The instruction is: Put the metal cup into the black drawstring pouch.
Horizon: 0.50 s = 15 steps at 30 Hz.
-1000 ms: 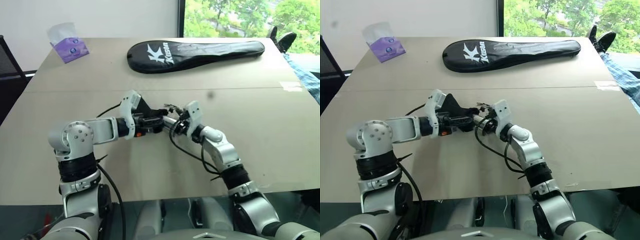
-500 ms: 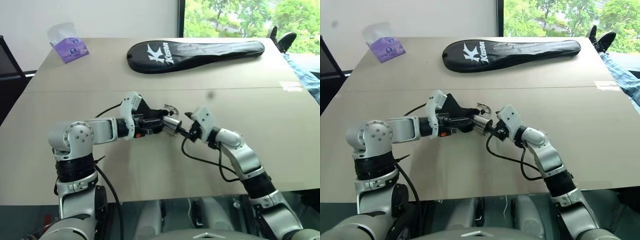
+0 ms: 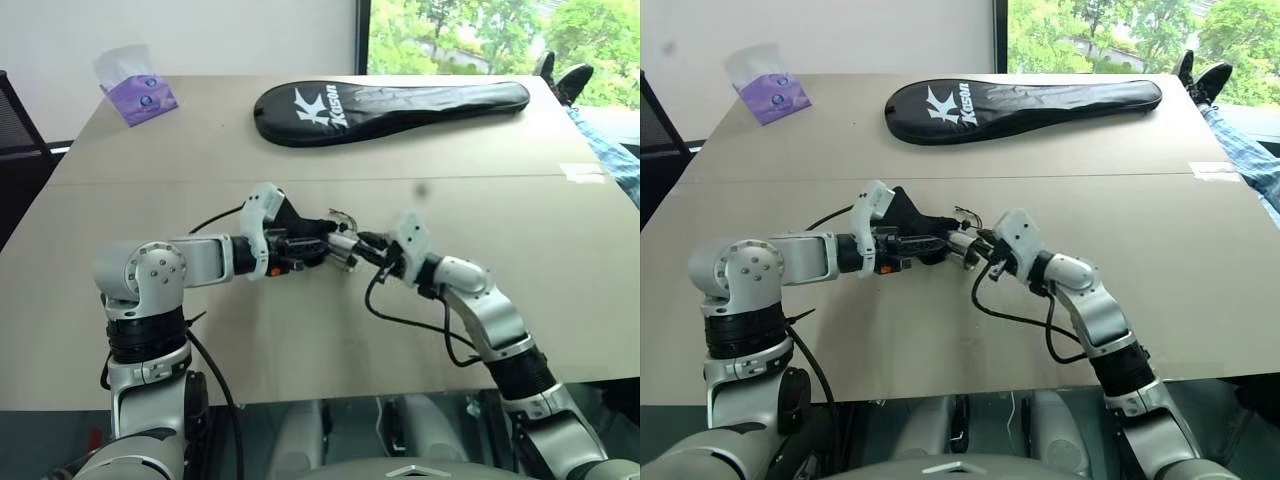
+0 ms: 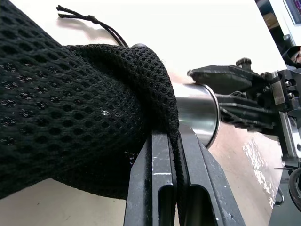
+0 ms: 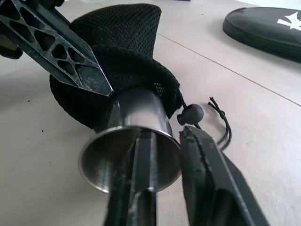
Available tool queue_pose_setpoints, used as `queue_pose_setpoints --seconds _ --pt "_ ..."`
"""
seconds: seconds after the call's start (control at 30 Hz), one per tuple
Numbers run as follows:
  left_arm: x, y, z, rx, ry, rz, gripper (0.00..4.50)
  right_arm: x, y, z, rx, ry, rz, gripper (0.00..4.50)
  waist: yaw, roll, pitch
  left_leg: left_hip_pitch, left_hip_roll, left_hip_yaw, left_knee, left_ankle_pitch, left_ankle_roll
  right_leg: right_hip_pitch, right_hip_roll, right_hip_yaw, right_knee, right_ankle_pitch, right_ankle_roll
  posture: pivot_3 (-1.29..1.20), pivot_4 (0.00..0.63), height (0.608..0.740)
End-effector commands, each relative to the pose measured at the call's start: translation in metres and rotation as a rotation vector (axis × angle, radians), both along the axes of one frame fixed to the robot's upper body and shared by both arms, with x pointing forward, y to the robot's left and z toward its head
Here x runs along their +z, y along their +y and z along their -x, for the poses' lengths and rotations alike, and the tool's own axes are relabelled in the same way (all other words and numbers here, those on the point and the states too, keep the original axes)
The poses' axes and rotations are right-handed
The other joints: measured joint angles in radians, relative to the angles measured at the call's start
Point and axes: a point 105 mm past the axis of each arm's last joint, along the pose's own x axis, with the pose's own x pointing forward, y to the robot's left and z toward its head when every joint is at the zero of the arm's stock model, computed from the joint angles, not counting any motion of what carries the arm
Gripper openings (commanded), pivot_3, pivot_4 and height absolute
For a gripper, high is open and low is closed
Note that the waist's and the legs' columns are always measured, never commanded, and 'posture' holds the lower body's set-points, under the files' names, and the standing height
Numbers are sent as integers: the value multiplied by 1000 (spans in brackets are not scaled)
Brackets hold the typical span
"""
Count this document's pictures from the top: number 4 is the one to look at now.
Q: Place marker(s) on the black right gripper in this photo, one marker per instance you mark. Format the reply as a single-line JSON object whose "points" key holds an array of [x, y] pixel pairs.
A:
{"points": [[288, 99]]}

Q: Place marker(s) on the bystander with black hair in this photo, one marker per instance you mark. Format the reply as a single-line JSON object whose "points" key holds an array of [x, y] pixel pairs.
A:
{"points": [[294, 55]]}

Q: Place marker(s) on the metal cup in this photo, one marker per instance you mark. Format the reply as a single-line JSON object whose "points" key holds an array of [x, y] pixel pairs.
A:
{"points": [[198, 108]]}

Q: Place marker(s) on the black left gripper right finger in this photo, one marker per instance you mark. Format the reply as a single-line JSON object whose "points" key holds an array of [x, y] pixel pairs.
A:
{"points": [[207, 188]]}

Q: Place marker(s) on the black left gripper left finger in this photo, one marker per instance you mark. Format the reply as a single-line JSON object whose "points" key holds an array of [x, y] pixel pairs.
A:
{"points": [[150, 188]]}

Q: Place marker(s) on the background shelf unit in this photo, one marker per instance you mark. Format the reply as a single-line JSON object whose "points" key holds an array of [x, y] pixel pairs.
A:
{"points": [[277, 18]]}

